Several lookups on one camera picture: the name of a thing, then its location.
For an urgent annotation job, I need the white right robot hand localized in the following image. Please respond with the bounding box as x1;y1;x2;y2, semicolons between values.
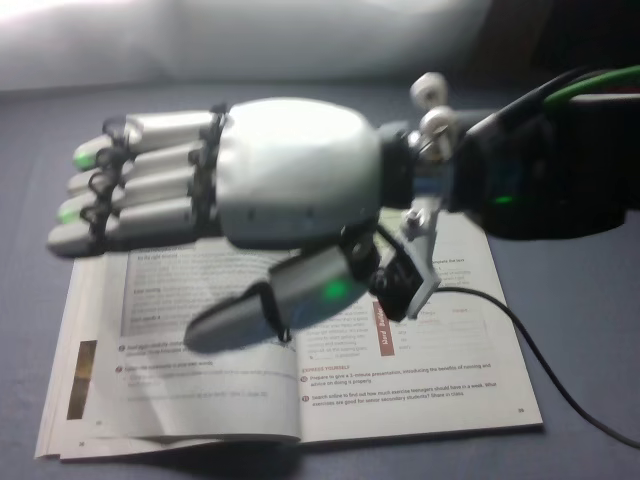
45;97;384;354

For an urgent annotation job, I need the thick black cable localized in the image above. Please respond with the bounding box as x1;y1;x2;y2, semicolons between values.
464;64;601;146

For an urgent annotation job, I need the thin black cable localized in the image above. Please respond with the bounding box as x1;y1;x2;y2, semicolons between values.
434;282;640;449

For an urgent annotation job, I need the grey table cloth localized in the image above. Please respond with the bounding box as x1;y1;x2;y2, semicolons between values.
0;82;640;480

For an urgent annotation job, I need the green cable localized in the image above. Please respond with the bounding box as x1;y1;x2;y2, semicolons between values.
542;67;640;109

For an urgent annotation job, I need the wrist camera with grey bracket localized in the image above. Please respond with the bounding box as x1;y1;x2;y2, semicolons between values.
369;207;442;324

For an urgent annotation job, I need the textbook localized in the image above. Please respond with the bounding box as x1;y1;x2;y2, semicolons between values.
33;234;546;461

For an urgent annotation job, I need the white cloth backdrop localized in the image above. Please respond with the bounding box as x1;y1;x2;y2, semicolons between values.
0;0;551;94

